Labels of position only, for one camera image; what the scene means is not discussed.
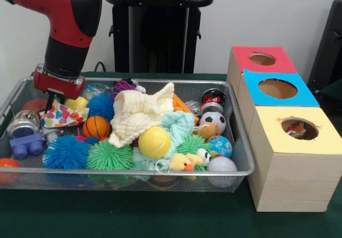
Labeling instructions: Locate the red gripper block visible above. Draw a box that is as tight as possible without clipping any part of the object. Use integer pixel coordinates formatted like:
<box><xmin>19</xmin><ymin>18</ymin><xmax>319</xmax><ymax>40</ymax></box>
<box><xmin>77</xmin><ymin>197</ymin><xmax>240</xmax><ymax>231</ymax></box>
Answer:
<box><xmin>33</xmin><ymin>64</ymin><xmax>86</xmax><ymax>113</ymax></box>

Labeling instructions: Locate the heart print cloth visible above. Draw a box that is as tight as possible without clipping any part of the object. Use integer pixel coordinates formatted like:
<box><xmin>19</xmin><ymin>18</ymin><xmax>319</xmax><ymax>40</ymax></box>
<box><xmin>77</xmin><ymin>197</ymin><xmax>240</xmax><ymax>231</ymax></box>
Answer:
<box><xmin>40</xmin><ymin>99</ymin><xmax>90</xmax><ymax>128</ymax></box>

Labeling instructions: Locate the green spiky ball white nub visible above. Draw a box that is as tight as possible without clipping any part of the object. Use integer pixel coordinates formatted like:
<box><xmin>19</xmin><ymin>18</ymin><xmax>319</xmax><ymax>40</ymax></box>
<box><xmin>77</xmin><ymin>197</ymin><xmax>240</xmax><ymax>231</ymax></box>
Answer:
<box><xmin>87</xmin><ymin>139</ymin><xmax>134</xmax><ymax>171</ymax></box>

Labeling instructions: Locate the cream muslin cloth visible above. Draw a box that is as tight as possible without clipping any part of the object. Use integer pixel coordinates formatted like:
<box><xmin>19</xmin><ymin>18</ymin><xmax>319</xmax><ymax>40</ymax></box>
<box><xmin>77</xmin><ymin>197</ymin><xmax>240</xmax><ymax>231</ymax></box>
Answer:
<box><xmin>108</xmin><ymin>82</ymin><xmax>176</xmax><ymax>148</ymax></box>

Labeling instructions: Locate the small colourful dotted cloth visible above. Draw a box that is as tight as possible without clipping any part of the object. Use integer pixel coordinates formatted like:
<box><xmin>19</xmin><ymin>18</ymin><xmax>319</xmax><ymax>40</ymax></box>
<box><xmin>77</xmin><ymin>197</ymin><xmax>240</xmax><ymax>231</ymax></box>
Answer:
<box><xmin>284</xmin><ymin>121</ymin><xmax>308</xmax><ymax>139</ymax></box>

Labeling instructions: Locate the shallow mesh bin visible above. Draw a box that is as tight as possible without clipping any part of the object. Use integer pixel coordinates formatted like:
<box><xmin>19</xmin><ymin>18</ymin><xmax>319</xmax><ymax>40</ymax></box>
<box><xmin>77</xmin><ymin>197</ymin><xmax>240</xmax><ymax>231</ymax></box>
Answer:
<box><xmin>0</xmin><ymin>76</ymin><xmax>255</xmax><ymax>193</ymax></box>

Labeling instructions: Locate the wooden box with three holes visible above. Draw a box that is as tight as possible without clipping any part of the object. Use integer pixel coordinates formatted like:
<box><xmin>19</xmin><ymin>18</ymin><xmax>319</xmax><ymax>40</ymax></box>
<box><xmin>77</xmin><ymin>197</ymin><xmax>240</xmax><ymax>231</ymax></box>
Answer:
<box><xmin>226</xmin><ymin>45</ymin><xmax>342</xmax><ymax>212</ymax></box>

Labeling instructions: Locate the blue spiky ball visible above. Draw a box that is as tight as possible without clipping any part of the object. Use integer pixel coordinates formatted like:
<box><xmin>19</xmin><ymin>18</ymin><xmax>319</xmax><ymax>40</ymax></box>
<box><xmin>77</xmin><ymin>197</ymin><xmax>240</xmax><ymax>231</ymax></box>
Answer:
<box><xmin>42</xmin><ymin>135</ymin><xmax>91</xmax><ymax>171</ymax></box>
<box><xmin>87</xmin><ymin>93</ymin><xmax>116</xmax><ymax>122</ymax></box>

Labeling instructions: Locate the purple spiky toy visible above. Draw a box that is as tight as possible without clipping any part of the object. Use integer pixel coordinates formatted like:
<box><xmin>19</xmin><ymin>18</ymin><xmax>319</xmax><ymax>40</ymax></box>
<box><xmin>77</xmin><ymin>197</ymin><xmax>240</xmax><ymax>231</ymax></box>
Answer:
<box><xmin>111</xmin><ymin>79</ymin><xmax>146</xmax><ymax>94</ymax></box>

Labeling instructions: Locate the yellow tennis ball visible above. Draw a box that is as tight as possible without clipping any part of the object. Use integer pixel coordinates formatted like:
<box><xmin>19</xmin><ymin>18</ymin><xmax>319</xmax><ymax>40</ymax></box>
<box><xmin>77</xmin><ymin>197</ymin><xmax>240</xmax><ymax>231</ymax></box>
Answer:
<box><xmin>138</xmin><ymin>127</ymin><xmax>172</xmax><ymax>159</ymax></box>

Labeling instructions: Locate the mint green cloth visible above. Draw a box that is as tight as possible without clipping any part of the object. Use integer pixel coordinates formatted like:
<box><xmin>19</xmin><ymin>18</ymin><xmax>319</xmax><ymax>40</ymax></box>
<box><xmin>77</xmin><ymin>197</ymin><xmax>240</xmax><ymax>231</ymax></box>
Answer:
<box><xmin>133</xmin><ymin>111</ymin><xmax>196</xmax><ymax>181</ymax></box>

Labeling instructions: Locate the green spiky ball with eyes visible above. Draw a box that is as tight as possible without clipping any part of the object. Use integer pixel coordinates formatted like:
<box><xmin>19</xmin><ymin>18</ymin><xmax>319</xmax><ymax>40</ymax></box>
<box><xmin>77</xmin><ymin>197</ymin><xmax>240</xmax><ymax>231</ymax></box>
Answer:
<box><xmin>177</xmin><ymin>135</ymin><xmax>214</xmax><ymax>172</ymax></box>

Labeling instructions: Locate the dark green table cloth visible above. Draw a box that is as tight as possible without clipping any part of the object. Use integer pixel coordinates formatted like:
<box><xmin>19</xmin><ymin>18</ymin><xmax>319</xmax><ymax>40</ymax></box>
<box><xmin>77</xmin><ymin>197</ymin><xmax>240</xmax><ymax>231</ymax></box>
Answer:
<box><xmin>0</xmin><ymin>71</ymin><xmax>342</xmax><ymax>238</ymax></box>

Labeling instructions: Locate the black and white soccer ball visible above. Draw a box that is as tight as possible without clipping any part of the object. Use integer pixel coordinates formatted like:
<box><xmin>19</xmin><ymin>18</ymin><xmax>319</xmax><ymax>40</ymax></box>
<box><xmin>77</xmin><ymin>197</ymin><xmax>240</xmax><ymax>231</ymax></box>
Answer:
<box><xmin>199</xmin><ymin>111</ymin><xmax>227</xmax><ymax>132</ymax></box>

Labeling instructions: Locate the blue globe ball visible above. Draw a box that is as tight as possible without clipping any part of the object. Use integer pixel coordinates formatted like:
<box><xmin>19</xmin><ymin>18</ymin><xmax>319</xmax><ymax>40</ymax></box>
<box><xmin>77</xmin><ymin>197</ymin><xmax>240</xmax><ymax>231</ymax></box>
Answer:
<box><xmin>207</xmin><ymin>135</ymin><xmax>233</xmax><ymax>158</ymax></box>

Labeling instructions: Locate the black upright panel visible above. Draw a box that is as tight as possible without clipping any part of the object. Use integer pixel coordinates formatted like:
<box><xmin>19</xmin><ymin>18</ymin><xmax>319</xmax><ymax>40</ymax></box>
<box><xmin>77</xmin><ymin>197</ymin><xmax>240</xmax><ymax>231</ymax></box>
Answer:
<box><xmin>307</xmin><ymin>0</ymin><xmax>342</xmax><ymax>89</ymax></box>

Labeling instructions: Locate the dark green side-table cloth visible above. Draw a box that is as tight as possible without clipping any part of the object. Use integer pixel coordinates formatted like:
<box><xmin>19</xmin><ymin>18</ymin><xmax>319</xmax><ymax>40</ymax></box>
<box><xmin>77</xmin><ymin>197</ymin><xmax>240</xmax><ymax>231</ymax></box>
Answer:
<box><xmin>319</xmin><ymin>79</ymin><xmax>342</xmax><ymax>95</ymax></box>

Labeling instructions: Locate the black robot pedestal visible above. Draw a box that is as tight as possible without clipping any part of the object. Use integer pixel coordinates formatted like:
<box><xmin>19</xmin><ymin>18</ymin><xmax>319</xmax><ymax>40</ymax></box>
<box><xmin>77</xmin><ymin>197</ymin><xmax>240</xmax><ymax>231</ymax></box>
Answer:
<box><xmin>103</xmin><ymin>0</ymin><xmax>214</xmax><ymax>74</ymax></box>

